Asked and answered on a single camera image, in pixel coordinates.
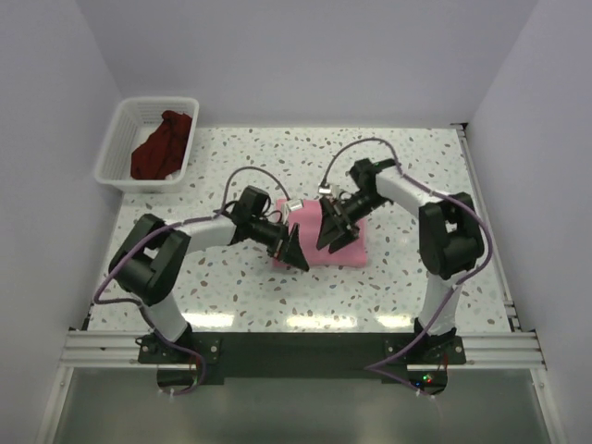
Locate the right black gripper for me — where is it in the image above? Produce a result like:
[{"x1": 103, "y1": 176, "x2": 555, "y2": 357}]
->
[{"x1": 316, "y1": 192, "x2": 390, "y2": 253}]

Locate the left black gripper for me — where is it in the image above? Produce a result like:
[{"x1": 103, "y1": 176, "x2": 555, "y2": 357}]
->
[{"x1": 248, "y1": 216, "x2": 308, "y2": 270}]

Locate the pink t-shirt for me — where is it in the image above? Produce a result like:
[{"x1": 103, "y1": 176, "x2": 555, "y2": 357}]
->
[{"x1": 288, "y1": 200, "x2": 368, "y2": 268}]

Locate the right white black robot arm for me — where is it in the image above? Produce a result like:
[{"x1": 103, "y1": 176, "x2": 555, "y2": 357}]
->
[{"x1": 315, "y1": 159, "x2": 490, "y2": 364}]

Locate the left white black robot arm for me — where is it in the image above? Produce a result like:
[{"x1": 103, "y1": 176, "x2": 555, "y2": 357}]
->
[{"x1": 108, "y1": 186, "x2": 309, "y2": 363}]

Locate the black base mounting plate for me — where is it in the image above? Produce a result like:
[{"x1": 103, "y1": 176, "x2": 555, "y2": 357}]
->
[{"x1": 135, "y1": 332, "x2": 467, "y2": 394}]

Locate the dark red t-shirt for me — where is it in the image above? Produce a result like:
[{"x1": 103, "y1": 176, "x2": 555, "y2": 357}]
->
[{"x1": 130, "y1": 110, "x2": 192, "y2": 180}]

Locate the white plastic laundry basket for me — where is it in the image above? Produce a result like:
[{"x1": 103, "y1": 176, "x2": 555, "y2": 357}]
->
[{"x1": 94, "y1": 96, "x2": 200, "y2": 193}]

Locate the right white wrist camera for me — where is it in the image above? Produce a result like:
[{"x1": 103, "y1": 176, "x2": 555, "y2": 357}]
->
[{"x1": 318, "y1": 183, "x2": 341, "y2": 199}]

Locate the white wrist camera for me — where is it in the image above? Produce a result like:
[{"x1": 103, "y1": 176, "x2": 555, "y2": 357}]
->
[
  {"x1": 318, "y1": 183, "x2": 341, "y2": 199},
  {"x1": 282, "y1": 199, "x2": 304, "y2": 213}
]

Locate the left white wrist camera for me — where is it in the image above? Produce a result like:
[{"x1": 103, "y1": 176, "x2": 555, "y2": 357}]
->
[{"x1": 282, "y1": 199, "x2": 304, "y2": 213}]

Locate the aluminium right side rail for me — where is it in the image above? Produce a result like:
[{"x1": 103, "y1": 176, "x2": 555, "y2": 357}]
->
[{"x1": 451, "y1": 123, "x2": 522, "y2": 333}]

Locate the aluminium rail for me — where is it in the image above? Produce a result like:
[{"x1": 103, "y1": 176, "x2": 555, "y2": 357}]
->
[
  {"x1": 59, "y1": 331, "x2": 547, "y2": 370},
  {"x1": 451, "y1": 123, "x2": 522, "y2": 333}
]

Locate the aluminium front rail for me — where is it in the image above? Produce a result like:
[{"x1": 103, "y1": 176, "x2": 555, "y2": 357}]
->
[{"x1": 59, "y1": 331, "x2": 547, "y2": 370}]

